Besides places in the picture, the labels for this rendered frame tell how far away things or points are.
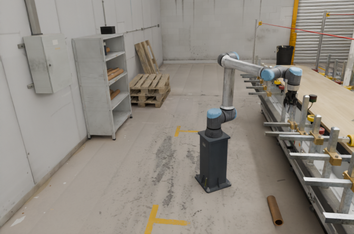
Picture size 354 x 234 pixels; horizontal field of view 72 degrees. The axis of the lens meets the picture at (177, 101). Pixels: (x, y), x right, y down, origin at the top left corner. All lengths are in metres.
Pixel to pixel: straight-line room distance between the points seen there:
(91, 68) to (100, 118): 0.78
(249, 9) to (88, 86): 7.17
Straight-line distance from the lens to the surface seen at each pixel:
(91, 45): 3.61
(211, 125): 2.52
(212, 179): 2.78
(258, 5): 9.72
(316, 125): 2.00
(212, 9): 9.57
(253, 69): 2.07
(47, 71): 2.91
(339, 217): 1.36
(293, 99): 2.11
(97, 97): 3.77
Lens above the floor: 1.80
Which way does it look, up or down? 19 degrees down
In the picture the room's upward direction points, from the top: 2 degrees counter-clockwise
